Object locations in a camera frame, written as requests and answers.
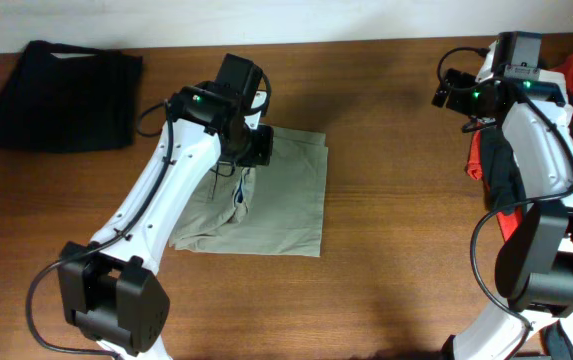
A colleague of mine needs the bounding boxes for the khaki shorts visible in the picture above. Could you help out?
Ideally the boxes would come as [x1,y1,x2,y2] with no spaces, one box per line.
[169,127,328,257]

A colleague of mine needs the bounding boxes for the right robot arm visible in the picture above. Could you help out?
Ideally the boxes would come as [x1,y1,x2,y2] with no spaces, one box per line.
[434,69,573,359]

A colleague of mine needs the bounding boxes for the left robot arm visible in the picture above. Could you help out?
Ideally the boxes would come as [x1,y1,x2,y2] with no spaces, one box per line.
[57,81,272,359]

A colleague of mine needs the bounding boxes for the black garment in pile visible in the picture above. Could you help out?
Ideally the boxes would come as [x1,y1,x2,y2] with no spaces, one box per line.
[479,57,573,212]

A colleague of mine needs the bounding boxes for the folded black garment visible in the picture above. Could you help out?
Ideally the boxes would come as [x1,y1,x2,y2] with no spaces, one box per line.
[0,40,143,153]

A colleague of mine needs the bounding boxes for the right black cable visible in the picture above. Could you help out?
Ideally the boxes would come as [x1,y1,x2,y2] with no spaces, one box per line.
[437,46,573,360]

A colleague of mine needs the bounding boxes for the black cable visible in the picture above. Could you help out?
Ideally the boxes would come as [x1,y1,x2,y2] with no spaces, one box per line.
[437,46,573,360]
[25,72,272,357]

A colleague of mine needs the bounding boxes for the left black cable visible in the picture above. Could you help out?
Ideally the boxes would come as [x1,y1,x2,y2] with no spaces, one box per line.
[25,72,272,357]

